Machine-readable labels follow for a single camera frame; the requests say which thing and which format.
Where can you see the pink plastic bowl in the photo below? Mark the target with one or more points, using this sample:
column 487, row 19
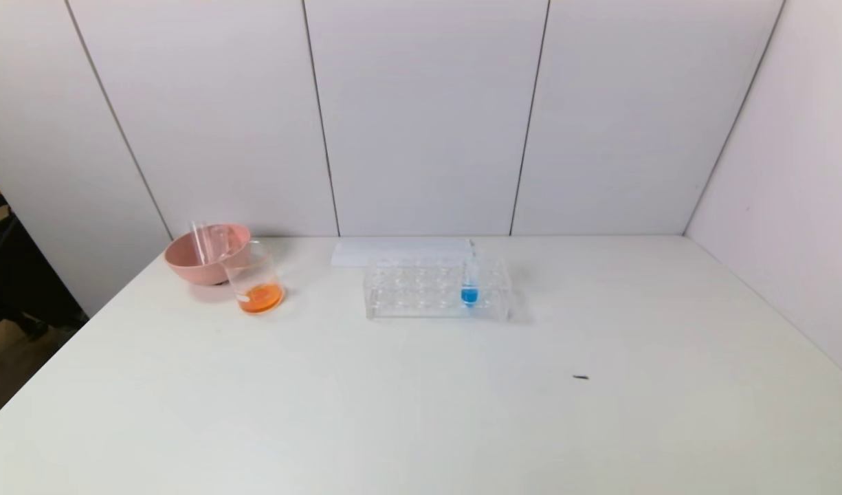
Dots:
column 194, row 265

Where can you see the white paper sheet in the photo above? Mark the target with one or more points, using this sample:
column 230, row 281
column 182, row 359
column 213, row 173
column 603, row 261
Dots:
column 355, row 251

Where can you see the test tube with red pigment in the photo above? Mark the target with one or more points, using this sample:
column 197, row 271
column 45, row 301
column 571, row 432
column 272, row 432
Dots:
column 202, row 242

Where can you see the clear glass beaker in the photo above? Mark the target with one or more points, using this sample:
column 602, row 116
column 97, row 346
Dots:
column 259, row 297

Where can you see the clear acrylic test tube rack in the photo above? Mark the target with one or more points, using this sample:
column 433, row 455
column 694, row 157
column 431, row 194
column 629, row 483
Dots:
column 407, row 295

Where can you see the test tube with blue pigment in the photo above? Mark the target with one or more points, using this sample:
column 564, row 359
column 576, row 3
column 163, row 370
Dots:
column 469, row 294

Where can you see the test tube with yellow pigment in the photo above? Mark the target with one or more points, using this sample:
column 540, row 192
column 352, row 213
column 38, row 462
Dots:
column 221, row 240

